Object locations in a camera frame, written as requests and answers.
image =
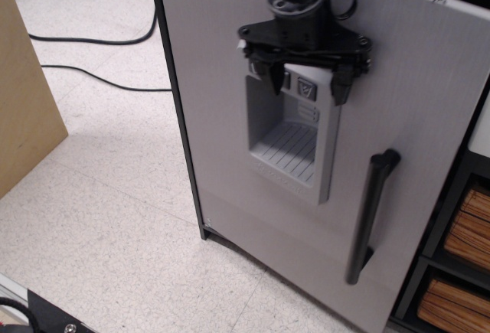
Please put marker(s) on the lower wicker basket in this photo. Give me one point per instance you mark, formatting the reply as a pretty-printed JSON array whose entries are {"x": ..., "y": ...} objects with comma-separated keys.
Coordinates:
[{"x": 453, "y": 308}]

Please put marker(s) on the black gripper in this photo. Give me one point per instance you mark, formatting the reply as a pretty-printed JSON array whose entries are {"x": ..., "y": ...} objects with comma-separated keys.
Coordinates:
[{"x": 305, "y": 33}]

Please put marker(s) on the grey toy fridge door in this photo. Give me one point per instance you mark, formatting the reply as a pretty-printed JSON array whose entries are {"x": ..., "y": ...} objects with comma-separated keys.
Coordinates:
[{"x": 282, "y": 176}]

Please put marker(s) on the upper wicker basket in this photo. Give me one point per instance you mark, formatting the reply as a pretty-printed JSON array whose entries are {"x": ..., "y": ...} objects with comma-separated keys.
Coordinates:
[{"x": 468, "y": 236}]

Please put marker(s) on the wicker basket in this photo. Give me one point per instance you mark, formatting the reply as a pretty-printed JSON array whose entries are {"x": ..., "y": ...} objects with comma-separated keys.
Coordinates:
[
  {"x": 453, "y": 308},
  {"x": 468, "y": 236}
]

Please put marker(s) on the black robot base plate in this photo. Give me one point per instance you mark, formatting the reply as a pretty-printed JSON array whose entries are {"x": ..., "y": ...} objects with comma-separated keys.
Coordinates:
[{"x": 53, "y": 319}]

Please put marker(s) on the brown wooden board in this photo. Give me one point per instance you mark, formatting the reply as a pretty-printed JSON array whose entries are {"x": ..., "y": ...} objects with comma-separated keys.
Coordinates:
[{"x": 31, "y": 124}]

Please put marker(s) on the black door handle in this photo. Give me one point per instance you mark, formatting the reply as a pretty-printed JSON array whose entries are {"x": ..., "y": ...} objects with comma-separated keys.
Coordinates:
[{"x": 380, "y": 167}]

